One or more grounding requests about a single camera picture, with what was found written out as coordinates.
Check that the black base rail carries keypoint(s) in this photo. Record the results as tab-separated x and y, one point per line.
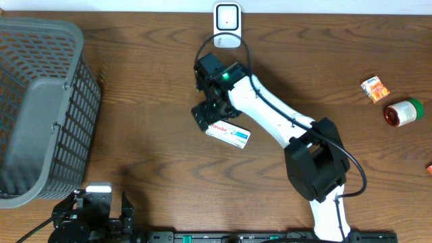
247	237

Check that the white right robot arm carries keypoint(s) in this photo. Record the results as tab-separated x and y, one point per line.
315	162

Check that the orange small carton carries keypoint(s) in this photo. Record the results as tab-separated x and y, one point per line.
374	89

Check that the white blue medicine box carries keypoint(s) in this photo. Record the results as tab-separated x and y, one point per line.
229	133

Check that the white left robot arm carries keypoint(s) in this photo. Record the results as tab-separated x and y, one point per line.
95	239

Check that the white barcode scanner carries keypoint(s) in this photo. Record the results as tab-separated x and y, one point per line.
227	20

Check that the dark grey plastic basket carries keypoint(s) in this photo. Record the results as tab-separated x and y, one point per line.
50	103

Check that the white jar green lid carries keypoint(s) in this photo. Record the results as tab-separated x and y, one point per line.
404	112

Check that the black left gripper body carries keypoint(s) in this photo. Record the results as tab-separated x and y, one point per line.
112	228

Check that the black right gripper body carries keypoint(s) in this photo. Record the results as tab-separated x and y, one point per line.
212	111

